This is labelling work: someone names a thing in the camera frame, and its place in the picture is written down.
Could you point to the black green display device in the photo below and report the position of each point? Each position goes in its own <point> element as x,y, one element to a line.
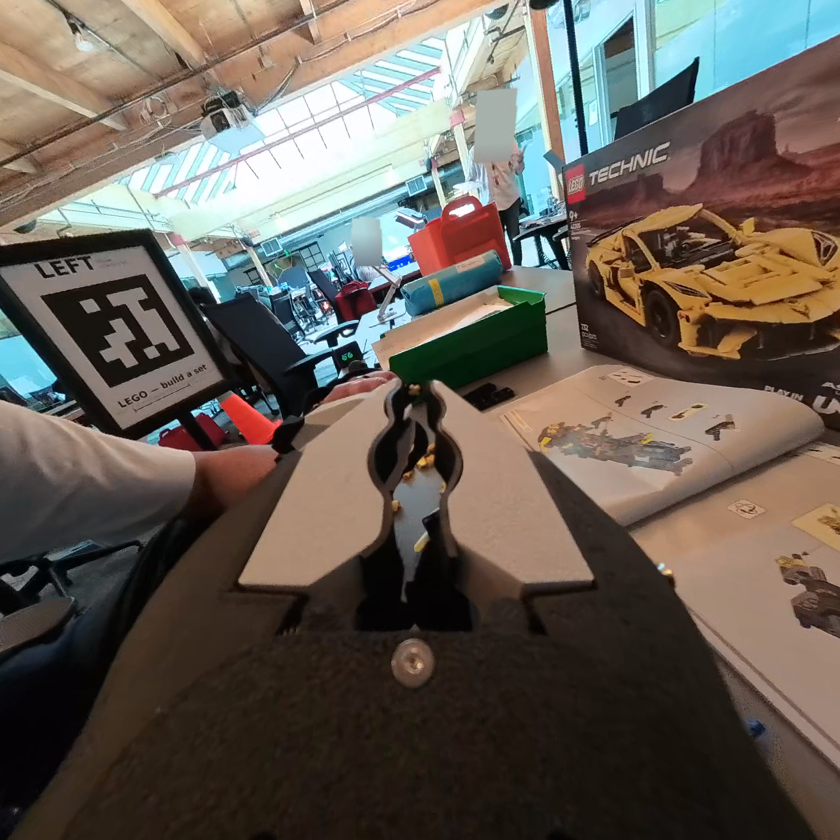
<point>346,354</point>

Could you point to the white paper sheets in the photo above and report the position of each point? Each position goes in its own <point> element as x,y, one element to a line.
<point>453,321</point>

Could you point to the blue rolled mat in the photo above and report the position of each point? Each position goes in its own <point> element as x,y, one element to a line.
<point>453,282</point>

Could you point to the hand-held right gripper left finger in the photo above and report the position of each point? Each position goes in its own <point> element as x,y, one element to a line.
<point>315,512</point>

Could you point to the person's left hand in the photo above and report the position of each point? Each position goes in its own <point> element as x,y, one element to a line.
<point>361,387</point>

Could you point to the black lego piece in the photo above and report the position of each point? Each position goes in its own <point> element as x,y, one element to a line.
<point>492,397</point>

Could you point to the yellow car lego box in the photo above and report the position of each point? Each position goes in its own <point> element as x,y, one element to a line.
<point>722,275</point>

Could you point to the black mesh chair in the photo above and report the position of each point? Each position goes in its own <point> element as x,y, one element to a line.
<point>663,98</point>

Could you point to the person's left forearm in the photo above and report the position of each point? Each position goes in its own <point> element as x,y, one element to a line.
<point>98,479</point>

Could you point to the open lego instruction booklet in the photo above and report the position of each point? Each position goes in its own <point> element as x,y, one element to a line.
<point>656,407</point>

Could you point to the ceiling projector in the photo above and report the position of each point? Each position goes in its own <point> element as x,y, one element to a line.
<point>226,118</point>

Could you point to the red container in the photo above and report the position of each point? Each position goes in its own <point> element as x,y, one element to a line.
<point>197,433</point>

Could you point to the red bag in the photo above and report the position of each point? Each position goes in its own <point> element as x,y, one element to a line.
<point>354,302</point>

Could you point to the orange plastic basket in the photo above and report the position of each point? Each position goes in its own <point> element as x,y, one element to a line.
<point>472,229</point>

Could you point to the green plastic tray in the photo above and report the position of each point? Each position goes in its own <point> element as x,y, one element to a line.
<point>479,354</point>

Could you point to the black framed marker sign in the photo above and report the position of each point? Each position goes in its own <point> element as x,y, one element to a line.
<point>118,328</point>

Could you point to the black office chair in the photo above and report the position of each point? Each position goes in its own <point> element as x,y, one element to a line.
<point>256,348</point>

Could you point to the black lamp pole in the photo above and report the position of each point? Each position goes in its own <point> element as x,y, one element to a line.
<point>576,79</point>

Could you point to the orange traffic cone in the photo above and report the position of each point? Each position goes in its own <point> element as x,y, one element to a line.
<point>253,423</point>

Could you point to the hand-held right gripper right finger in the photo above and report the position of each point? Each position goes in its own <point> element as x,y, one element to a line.
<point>512,518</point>

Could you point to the loose yellow lego pieces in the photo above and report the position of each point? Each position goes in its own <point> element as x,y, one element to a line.
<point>428,459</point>

